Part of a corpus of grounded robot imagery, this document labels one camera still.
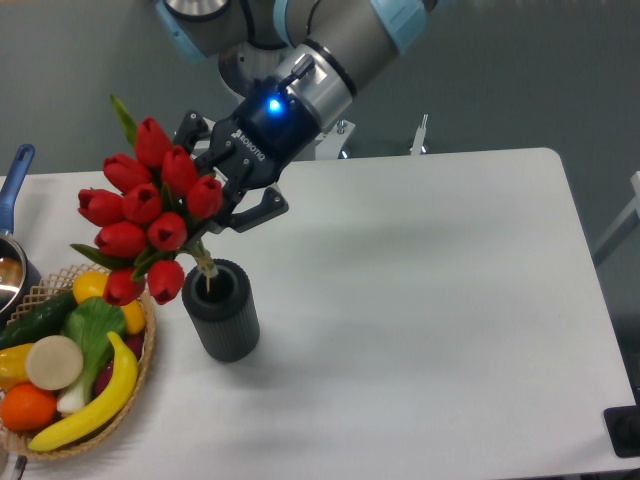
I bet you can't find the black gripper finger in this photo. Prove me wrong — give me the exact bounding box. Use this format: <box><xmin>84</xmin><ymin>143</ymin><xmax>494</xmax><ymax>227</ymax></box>
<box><xmin>209</xmin><ymin>183</ymin><xmax>289</xmax><ymax>233</ymax></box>
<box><xmin>173</xmin><ymin>110</ymin><xmax>215</xmax><ymax>154</ymax></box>

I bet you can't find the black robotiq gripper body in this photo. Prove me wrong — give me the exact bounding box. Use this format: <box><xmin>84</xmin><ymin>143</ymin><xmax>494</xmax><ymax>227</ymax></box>
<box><xmin>195</xmin><ymin>76</ymin><xmax>320</xmax><ymax>191</ymax></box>

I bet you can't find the red tulip bouquet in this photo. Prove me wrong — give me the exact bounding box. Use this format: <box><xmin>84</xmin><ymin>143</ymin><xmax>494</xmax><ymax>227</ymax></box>
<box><xmin>73</xmin><ymin>96</ymin><xmax>223</xmax><ymax>304</ymax></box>

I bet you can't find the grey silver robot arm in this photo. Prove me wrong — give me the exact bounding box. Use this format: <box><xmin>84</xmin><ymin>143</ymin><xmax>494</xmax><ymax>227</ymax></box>
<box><xmin>156</xmin><ymin>1</ymin><xmax>434</xmax><ymax>234</ymax></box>

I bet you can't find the dark grey ribbed vase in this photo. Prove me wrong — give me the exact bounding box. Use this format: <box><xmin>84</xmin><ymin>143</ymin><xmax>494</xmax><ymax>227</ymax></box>
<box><xmin>182</xmin><ymin>259</ymin><xmax>260</xmax><ymax>363</ymax></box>

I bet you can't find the dark red beet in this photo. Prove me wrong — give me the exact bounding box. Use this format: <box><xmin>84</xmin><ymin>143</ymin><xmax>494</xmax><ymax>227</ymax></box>
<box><xmin>93</xmin><ymin>333</ymin><xmax>144</xmax><ymax>397</ymax></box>

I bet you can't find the woven wicker basket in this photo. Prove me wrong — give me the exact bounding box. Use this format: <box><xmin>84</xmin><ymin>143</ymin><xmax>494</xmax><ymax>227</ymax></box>
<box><xmin>1</xmin><ymin>264</ymin><xmax>156</xmax><ymax>462</ymax></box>

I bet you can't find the green bok choy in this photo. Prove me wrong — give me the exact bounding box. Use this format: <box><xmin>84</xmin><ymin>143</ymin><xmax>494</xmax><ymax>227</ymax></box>
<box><xmin>57</xmin><ymin>297</ymin><xmax>126</xmax><ymax>416</ymax></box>

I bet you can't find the green cucumber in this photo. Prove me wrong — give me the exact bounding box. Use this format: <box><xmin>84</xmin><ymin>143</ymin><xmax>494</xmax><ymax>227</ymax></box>
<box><xmin>1</xmin><ymin>291</ymin><xmax>77</xmax><ymax>349</ymax></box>

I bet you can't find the yellow banana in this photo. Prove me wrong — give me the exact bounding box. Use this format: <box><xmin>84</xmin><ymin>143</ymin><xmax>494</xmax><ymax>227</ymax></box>
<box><xmin>28</xmin><ymin>331</ymin><xmax>138</xmax><ymax>453</ymax></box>

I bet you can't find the beige round disc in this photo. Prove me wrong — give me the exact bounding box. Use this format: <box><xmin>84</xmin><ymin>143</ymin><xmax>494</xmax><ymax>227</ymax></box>
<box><xmin>25</xmin><ymin>335</ymin><xmax>84</xmax><ymax>391</ymax></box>

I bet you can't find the yellow bell pepper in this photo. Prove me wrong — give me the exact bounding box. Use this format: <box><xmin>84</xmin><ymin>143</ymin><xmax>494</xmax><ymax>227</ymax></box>
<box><xmin>0</xmin><ymin>343</ymin><xmax>33</xmax><ymax>391</ymax></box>

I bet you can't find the orange fruit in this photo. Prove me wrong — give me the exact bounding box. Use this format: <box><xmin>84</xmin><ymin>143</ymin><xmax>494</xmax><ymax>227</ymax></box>
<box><xmin>1</xmin><ymin>383</ymin><xmax>57</xmax><ymax>432</ymax></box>

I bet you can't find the black box at table edge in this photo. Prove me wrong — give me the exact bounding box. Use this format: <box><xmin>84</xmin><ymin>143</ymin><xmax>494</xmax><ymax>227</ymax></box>
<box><xmin>603</xmin><ymin>405</ymin><xmax>639</xmax><ymax>458</ymax></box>

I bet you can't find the white metal base frame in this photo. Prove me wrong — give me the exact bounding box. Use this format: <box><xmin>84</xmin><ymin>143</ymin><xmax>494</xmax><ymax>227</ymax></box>
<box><xmin>310</xmin><ymin>113</ymin><xmax>431</xmax><ymax>160</ymax></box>

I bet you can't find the blue handled saucepan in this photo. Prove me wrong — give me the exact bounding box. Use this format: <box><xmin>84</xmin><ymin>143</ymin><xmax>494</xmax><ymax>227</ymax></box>
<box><xmin>1</xmin><ymin>144</ymin><xmax>41</xmax><ymax>329</ymax></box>

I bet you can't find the white frame at right edge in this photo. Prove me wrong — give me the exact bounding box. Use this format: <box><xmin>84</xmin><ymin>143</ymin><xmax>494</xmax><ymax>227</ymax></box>
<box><xmin>592</xmin><ymin>171</ymin><xmax>639</xmax><ymax>268</ymax></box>

